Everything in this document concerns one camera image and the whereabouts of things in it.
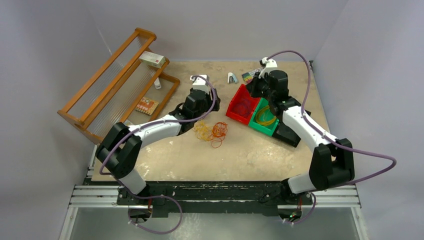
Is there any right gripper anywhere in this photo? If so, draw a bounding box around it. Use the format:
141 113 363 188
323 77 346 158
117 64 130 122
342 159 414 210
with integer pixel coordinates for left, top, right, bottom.
246 72 275 102

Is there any purple thin cable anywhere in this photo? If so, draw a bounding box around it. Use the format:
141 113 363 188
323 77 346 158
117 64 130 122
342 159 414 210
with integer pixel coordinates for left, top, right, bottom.
233 99 253 117

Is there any yellow thin cable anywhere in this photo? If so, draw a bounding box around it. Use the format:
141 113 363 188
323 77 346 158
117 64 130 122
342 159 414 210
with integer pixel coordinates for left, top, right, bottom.
193 120 215 142

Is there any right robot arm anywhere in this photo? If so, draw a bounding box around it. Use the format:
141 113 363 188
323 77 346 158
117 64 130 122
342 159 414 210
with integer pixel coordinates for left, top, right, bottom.
246 70 355 204

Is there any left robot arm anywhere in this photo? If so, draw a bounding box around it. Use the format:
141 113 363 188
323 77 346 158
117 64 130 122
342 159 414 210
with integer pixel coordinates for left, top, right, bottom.
95 88 220 205

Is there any marker pen pack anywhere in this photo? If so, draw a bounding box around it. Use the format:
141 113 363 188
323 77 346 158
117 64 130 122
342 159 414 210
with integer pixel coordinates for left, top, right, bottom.
241 68 261 84

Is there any red plastic bin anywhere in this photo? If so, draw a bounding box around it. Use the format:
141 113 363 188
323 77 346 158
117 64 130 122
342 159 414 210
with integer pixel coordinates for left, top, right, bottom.
225 84 260 126

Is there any small blue stapler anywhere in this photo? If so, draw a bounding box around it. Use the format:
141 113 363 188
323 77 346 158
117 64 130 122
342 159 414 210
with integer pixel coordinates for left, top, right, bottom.
227 72 239 84

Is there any green plastic bin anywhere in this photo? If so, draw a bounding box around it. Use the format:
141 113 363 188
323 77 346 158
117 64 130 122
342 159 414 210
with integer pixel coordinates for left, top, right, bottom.
248 98 279 137

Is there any black plastic bin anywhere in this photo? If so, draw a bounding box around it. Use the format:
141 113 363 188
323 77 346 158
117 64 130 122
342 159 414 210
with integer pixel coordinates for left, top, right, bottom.
271 106 317 149

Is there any white stapler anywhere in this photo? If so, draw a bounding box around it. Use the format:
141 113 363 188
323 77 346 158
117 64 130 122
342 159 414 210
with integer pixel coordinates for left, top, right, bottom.
153 77 162 90

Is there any orange card pack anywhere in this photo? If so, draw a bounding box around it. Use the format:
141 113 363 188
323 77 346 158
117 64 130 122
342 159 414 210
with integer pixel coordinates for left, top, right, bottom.
134 97 159 116

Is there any white red box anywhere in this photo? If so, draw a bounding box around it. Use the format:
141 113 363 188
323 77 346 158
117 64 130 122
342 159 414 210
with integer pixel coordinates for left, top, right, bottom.
139 51 166 69

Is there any wooden rack shelf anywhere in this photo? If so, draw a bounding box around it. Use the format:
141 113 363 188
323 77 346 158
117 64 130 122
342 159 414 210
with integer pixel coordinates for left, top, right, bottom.
57 28 180 145

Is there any orange thin cable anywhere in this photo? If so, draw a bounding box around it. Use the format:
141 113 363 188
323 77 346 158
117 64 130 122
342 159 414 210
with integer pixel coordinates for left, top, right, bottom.
210 121 229 149

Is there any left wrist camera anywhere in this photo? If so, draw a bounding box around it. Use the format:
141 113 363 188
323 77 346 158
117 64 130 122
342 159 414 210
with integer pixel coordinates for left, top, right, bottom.
190 74 210 92

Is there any yellow cable coil in bin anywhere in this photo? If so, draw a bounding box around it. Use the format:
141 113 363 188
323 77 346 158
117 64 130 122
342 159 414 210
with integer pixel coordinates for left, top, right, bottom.
255 105 278 127

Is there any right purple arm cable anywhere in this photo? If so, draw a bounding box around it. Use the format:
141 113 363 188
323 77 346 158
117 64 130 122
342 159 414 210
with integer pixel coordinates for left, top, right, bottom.
266 50 397 186

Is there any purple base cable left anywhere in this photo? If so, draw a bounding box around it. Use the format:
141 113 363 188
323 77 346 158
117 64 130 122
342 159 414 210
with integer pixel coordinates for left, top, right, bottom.
127 194 185 235

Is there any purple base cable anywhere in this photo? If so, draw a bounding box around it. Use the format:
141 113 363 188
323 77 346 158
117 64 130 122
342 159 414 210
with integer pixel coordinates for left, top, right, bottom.
127 194 185 235
281 192 316 226

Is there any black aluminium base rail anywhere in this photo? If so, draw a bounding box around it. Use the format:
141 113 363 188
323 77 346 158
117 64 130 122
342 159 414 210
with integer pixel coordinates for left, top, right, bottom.
69 181 361 218

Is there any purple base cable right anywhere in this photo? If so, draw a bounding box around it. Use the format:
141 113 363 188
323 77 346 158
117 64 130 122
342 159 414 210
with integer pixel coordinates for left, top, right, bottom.
281 192 316 226

